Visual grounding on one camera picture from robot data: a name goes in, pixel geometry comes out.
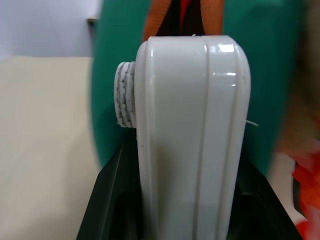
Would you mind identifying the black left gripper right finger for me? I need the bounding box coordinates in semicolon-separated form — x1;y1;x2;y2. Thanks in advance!
231;152;304;240

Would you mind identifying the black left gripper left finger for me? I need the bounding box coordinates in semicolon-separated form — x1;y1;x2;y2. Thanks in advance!
75;130;148;240

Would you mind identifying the orange and teal backpack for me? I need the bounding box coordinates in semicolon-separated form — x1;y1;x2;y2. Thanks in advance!
89;0;320;240

